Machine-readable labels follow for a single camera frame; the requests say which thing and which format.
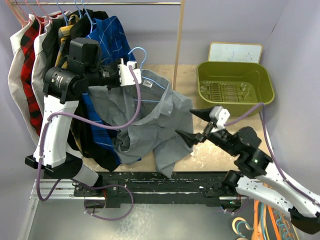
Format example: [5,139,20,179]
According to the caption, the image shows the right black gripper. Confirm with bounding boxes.
[175,105,240,157]

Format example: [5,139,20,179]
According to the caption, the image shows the light blue hanger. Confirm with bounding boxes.
[128,46,166,103]

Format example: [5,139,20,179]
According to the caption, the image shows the grey shirt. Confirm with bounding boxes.
[88,69,194,178]

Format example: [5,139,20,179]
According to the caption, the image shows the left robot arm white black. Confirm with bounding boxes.
[25,37,120,196]

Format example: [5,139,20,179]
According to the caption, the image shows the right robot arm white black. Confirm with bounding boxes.
[176,106,320,235]

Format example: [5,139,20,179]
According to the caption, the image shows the blue plaid shirt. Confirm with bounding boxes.
[86,16,136,165]

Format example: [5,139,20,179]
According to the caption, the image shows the yellow plaid shirt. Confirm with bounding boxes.
[53,14,85,154]

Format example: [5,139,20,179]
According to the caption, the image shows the black dark shirt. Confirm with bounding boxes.
[42,18,65,71]

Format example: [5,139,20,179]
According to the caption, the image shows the pink hanger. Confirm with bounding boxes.
[8,0,55,31]

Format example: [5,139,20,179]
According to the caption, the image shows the red plaid shirt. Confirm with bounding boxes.
[20,20,43,136]

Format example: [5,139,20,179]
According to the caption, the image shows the beige shirt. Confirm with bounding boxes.
[8,23,39,146]

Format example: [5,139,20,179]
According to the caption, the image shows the yellow hanger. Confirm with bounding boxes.
[261,205,302,240]

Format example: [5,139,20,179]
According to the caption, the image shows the olive green plastic bin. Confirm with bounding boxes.
[196,61,275,117]

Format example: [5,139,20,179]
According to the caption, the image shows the small whiteboard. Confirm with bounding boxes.
[208,42,263,64]

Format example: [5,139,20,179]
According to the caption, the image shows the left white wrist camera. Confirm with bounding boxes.
[118,58,142,87]

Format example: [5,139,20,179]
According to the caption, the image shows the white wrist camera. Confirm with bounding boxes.
[118,58,142,87]
[209,106,230,128]

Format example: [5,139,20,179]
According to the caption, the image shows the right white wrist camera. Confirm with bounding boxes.
[209,106,230,128]

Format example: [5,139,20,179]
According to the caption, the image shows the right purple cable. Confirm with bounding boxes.
[223,102,320,208]

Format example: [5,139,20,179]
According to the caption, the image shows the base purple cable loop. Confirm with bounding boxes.
[83,181,135,221]

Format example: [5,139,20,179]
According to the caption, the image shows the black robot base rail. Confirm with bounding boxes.
[32,171,253,209]

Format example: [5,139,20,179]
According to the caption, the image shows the wooden clothes rack frame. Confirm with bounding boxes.
[4,0,186,91]

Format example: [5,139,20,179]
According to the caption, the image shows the metal clothes rail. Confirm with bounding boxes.
[9,1,182,6]

